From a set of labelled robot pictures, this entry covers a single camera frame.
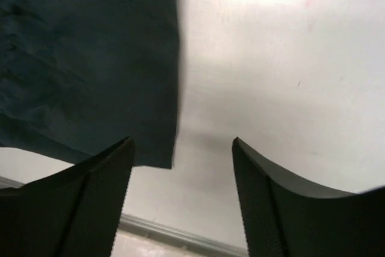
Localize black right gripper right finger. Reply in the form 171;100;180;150
232;138;384;256

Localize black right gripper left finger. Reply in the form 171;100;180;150
1;138;135;257

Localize dark navy shorts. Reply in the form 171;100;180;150
1;0;180;169

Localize aluminium front rail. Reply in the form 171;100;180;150
0;175;249;257

